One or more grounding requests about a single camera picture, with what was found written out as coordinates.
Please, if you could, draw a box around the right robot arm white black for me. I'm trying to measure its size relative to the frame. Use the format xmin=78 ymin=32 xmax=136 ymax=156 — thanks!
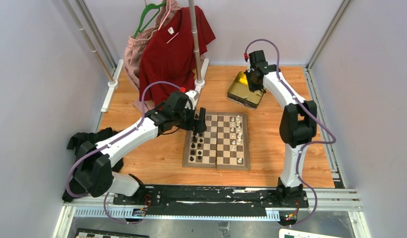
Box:
xmin=244 ymin=50 xmax=317 ymax=207

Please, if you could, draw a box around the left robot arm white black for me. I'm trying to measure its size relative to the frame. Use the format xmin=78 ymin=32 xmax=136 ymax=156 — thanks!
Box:
xmin=66 ymin=90 xmax=206 ymax=205

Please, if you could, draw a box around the green clothes hanger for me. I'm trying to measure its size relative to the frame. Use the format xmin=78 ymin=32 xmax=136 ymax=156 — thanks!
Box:
xmin=133 ymin=0 xmax=167 ymax=38

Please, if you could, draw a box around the black cloth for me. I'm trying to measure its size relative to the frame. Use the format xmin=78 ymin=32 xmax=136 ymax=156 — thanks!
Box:
xmin=62 ymin=127 xmax=124 ymax=202

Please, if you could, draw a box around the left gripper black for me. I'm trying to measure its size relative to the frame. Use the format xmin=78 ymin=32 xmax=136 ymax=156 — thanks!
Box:
xmin=173 ymin=104 xmax=206 ymax=133

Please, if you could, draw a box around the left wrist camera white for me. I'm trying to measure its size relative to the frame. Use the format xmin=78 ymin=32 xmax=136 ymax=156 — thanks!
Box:
xmin=185 ymin=90 xmax=199 ymax=110

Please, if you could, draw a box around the white rack base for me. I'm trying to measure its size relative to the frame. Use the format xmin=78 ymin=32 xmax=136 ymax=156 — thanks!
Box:
xmin=194 ymin=58 xmax=210 ymax=99

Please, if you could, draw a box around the wooden chess board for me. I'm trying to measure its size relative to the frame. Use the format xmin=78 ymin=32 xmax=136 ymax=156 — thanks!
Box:
xmin=182 ymin=112 xmax=250 ymax=171

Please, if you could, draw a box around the red t-shirt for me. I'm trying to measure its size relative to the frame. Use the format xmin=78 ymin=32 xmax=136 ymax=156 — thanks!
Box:
xmin=139 ymin=7 xmax=196 ymax=105

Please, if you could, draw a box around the yellow metal tin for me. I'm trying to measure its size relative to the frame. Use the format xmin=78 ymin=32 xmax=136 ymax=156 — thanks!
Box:
xmin=227 ymin=71 xmax=264 ymax=110

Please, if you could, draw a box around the black chess pieces row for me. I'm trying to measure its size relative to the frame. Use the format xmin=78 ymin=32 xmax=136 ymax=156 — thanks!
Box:
xmin=187 ymin=132 xmax=204 ymax=163

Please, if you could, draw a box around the pink garment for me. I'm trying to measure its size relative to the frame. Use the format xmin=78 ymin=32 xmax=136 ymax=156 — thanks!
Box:
xmin=123 ymin=0 xmax=179 ymax=113

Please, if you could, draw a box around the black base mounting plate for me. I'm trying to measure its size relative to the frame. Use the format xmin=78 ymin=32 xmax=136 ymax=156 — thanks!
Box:
xmin=113 ymin=185 xmax=308 ymax=217

